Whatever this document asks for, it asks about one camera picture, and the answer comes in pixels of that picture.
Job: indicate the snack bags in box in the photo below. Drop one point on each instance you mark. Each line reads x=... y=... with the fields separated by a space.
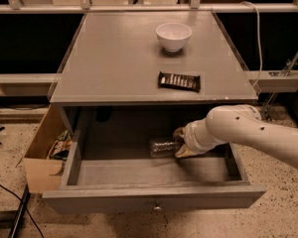
x=61 y=147

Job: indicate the metal drawer knob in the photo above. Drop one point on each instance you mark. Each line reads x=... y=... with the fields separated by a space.
x=157 y=206

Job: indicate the clear plastic water bottle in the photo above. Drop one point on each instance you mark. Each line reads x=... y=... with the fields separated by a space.
x=164 y=147

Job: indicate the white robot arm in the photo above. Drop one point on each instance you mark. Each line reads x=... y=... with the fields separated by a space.
x=239 y=124

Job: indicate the white ceramic bowl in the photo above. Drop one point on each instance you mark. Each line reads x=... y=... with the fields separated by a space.
x=173 y=36

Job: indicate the brown cardboard box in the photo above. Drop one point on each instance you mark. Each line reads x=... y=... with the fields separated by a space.
x=43 y=173

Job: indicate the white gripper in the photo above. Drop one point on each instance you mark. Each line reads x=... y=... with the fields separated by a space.
x=190 y=137

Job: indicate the grey open top drawer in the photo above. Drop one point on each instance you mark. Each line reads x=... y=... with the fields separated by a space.
x=110 y=169

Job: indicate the grey wooden nightstand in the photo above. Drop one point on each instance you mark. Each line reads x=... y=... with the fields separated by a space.
x=116 y=59

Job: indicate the dark snack bar wrapper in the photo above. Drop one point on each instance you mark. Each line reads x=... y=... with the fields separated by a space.
x=179 y=81

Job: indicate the black floor bar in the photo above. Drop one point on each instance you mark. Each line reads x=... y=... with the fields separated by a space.
x=18 y=218

